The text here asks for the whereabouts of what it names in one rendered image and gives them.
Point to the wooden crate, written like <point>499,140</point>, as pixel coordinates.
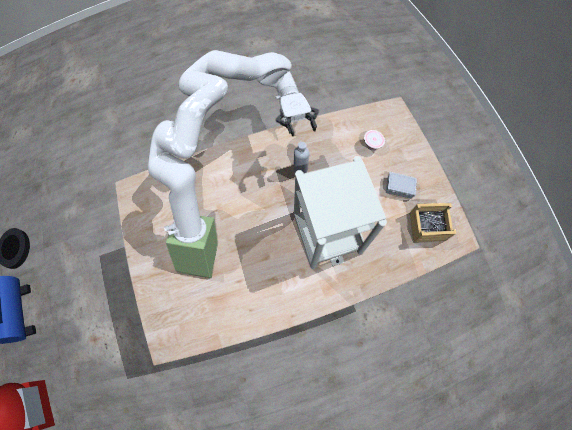
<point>430,223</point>

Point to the white paper cup with pink band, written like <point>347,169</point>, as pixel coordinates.
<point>374,139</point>

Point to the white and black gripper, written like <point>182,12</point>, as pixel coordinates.
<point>294,107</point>

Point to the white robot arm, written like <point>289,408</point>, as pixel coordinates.
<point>181,137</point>

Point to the grey shelving unit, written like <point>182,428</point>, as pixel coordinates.
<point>334,200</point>

